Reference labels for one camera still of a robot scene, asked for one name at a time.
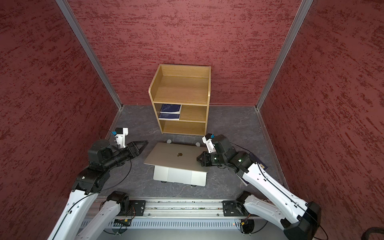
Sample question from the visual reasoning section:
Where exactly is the blue book lower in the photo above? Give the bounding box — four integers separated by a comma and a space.
159, 113, 180, 121

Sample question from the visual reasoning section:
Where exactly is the black laptop stand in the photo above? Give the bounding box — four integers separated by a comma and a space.
160, 138, 202, 188

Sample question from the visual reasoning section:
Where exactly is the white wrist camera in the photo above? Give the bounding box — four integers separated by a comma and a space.
202, 134, 216, 154
112, 127, 129, 149

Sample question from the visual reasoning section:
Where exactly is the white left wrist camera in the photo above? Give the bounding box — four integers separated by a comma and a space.
112, 127, 129, 149

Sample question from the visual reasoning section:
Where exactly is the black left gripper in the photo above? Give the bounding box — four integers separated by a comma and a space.
103, 140, 149, 170

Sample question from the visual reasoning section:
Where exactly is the aluminium corner post right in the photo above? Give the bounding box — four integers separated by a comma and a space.
256, 0, 313, 111

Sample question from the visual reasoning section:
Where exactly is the blue book upper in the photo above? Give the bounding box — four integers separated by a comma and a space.
160, 104, 182, 114

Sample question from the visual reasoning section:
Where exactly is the blue booklet yellow label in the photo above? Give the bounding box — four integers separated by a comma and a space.
241, 153, 268, 186

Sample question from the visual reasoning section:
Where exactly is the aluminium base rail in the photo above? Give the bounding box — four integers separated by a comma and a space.
80, 196, 304, 230

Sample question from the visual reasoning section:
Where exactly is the aluminium corner post left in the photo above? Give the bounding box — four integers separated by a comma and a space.
56, 0, 123, 111

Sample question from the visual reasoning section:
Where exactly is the blue book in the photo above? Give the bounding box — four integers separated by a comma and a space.
159, 113, 180, 121
160, 104, 182, 114

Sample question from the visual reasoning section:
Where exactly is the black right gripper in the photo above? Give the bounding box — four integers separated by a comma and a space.
196, 150, 227, 167

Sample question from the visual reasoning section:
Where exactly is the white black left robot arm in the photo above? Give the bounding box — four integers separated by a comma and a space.
49, 139, 149, 240

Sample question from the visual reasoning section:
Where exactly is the black cable corner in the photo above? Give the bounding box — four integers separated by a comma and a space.
361, 227, 384, 240

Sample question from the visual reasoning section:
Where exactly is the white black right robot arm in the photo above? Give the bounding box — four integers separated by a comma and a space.
197, 134, 322, 240

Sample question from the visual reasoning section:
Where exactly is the aluminium corner post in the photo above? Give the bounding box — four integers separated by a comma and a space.
56, 0, 123, 111
256, 0, 313, 111

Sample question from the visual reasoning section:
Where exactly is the silver laptop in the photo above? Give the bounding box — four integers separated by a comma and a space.
143, 142, 211, 187

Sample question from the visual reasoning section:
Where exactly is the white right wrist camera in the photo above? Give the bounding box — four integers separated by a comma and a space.
202, 134, 216, 154

